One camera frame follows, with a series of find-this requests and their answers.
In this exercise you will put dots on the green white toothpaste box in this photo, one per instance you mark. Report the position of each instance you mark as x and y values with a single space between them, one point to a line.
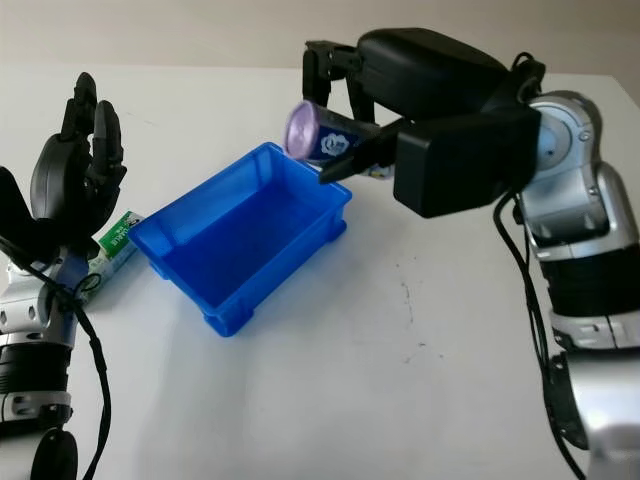
117 242

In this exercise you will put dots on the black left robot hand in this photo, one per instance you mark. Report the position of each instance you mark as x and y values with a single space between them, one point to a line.
60 175

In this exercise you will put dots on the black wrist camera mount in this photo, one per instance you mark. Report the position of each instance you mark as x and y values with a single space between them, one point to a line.
12 210
465 160

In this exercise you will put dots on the blue plastic tray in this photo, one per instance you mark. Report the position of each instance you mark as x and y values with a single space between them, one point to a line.
240 240

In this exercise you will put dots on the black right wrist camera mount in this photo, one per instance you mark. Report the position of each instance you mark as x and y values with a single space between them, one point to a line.
465 160

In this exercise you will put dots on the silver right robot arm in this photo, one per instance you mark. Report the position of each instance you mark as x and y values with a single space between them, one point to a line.
580 200

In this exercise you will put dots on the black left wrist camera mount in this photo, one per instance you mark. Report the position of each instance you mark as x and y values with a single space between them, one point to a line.
12 210

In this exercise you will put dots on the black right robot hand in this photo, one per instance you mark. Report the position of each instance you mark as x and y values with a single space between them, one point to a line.
425 75

